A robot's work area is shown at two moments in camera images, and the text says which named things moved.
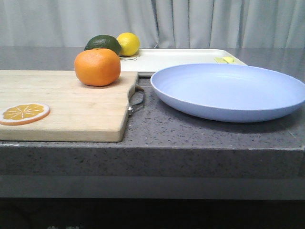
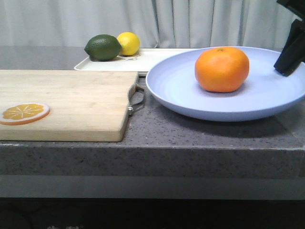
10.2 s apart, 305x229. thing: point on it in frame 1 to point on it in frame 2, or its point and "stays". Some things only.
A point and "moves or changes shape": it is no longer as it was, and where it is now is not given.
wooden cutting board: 77,112 stays
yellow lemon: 130,44 stays
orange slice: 23,113 stays
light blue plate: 227,92 moves or changes shape
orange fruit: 97,67 to 222,69
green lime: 104,42 stays
